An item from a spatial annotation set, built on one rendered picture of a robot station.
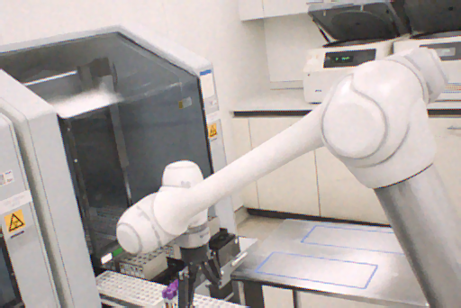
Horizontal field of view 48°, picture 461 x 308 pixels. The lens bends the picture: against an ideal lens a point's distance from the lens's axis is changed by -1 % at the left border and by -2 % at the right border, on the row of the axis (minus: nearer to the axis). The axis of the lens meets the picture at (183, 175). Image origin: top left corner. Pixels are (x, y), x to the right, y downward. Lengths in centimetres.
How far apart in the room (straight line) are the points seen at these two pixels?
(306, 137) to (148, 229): 37
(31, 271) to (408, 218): 94
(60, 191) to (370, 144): 91
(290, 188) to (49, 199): 271
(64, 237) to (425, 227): 95
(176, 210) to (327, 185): 274
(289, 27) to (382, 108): 360
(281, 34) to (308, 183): 127
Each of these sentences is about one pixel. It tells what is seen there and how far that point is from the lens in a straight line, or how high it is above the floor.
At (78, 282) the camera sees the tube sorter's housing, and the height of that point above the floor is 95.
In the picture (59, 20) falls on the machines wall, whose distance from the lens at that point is 288.
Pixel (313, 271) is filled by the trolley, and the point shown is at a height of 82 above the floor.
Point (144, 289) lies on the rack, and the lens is 158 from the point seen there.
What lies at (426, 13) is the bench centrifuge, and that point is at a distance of 371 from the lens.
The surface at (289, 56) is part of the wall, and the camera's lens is 437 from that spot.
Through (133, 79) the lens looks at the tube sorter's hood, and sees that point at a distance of 171.
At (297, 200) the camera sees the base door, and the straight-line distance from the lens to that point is 392.
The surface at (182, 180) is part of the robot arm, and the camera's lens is 123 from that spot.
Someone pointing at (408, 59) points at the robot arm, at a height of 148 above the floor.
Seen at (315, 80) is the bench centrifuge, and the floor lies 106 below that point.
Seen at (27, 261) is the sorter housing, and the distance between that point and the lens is 141.
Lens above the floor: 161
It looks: 17 degrees down
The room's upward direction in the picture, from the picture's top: 10 degrees counter-clockwise
